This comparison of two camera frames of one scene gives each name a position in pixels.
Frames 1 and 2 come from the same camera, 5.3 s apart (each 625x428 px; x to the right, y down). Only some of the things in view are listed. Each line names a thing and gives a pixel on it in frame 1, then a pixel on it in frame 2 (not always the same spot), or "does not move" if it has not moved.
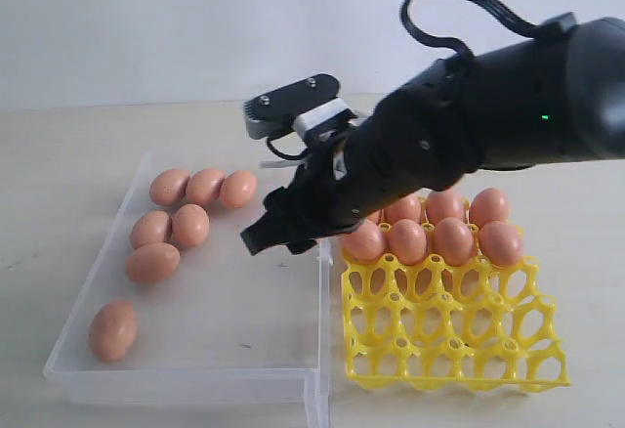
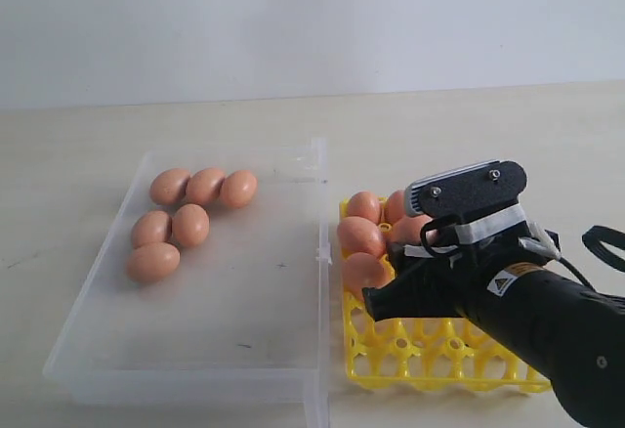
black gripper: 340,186 → 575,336
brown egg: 153,263 does not move
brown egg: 239,188 does not move
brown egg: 204,185 does not move
